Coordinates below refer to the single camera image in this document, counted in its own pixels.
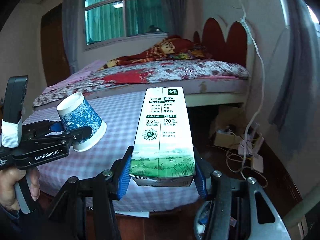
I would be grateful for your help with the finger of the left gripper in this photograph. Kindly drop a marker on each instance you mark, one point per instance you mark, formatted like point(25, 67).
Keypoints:
point(75, 135)
point(56, 126)

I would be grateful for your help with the cardboard box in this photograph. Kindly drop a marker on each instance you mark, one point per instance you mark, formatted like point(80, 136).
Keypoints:
point(227, 140)

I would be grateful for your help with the white router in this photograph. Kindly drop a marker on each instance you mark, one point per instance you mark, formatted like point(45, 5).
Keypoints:
point(249, 149)

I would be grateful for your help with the black trash bin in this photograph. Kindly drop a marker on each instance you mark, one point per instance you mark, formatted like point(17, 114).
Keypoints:
point(201, 220)

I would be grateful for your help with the red heart headboard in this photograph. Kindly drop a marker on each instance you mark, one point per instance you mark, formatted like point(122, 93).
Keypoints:
point(223, 43)

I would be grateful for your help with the red patterned blanket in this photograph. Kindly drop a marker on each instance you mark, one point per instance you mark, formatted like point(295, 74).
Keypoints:
point(171, 48)

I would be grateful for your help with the pink checkered tablecloth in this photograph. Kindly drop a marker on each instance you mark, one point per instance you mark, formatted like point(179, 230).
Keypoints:
point(121, 114)

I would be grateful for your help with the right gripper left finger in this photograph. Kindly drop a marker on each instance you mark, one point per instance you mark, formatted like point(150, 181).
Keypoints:
point(120, 175)

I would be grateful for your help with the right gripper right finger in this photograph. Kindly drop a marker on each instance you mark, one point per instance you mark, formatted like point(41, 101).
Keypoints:
point(203, 174)

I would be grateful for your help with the blue patterned paper cup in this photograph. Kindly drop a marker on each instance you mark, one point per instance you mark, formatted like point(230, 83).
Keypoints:
point(75, 112)

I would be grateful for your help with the window with green curtain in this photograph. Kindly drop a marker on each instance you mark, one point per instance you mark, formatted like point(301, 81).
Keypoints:
point(111, 20)

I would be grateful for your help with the bed with floral sheet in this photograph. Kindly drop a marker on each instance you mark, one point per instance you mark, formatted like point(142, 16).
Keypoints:
point(194, 76)

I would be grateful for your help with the pink folded sheet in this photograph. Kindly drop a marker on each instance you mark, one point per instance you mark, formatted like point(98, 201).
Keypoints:
point(78, 76)

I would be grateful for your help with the green white milk carton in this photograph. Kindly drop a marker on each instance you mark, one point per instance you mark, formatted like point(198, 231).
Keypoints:
point(163, 154)

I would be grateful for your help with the green white cabinet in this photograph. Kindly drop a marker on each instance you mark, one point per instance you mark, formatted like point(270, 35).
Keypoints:
point(302, 222)

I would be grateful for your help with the grey curtain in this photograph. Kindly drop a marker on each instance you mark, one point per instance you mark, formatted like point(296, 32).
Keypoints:
point(295, 105)

